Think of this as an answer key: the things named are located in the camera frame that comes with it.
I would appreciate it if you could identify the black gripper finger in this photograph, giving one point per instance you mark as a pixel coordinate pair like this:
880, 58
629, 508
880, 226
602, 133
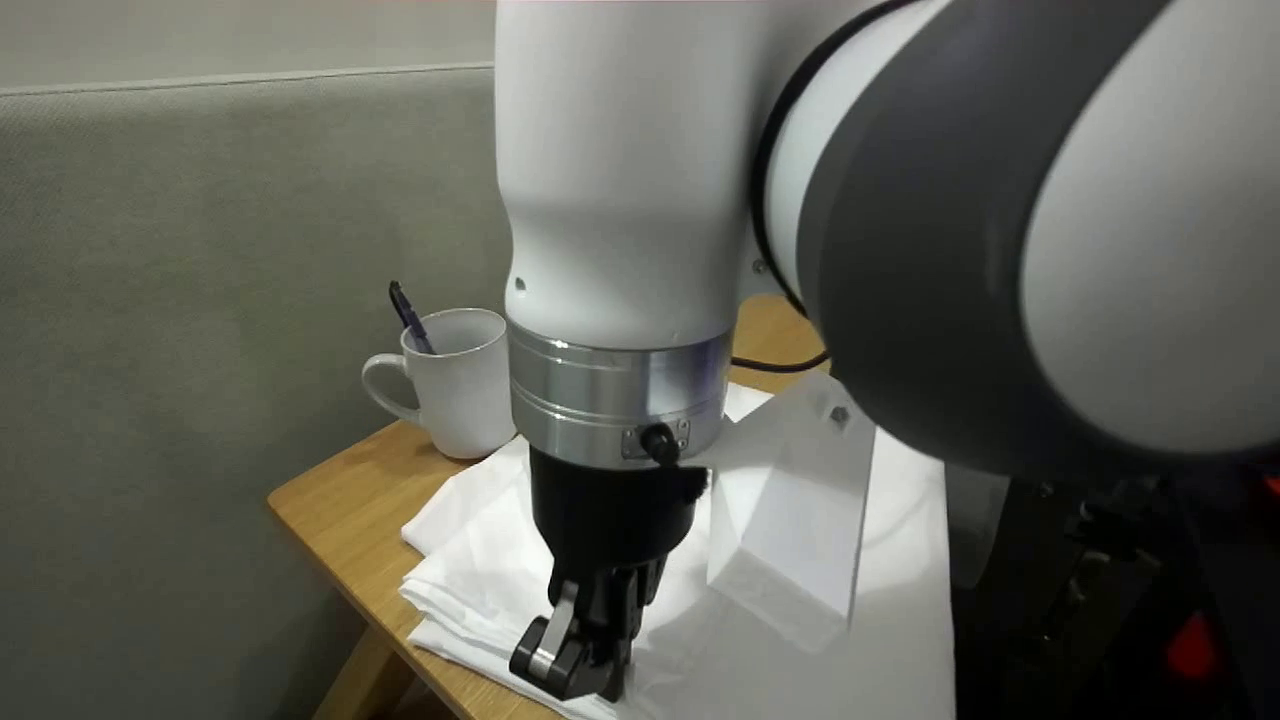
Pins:
611, 667
545, 647

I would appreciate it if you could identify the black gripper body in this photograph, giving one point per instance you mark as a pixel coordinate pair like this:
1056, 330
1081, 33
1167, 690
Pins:
613, 533

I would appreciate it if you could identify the white pillow case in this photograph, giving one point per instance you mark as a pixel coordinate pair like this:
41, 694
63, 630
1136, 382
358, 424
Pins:
802, 533

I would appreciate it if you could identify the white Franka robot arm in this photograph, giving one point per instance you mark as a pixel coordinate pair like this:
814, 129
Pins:
613, 162

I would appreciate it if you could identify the wooden table leg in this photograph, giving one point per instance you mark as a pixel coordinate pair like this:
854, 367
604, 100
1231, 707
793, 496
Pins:
358, 683

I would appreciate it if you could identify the white ceramic mug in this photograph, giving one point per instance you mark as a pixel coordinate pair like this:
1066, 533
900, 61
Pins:
462, 400

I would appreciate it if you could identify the dark pen in mug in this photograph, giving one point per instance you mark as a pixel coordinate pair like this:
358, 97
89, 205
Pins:
407, 317

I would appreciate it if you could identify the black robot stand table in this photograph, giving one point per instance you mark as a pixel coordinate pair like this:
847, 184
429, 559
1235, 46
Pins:
1066, 602

